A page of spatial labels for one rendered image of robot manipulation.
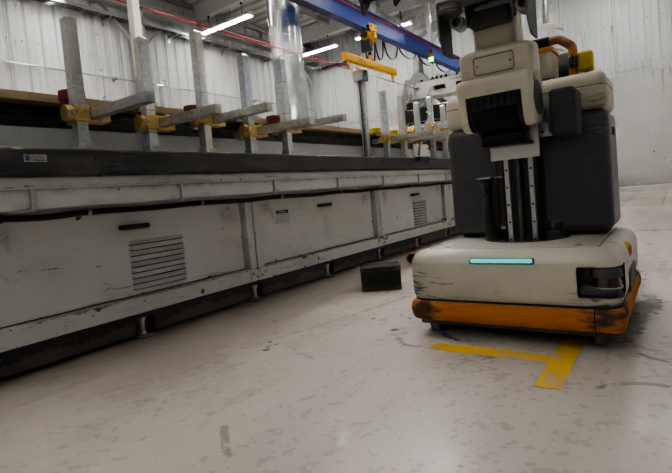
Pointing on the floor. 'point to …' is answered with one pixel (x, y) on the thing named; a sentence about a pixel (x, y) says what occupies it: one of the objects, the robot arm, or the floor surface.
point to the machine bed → (183, 242)
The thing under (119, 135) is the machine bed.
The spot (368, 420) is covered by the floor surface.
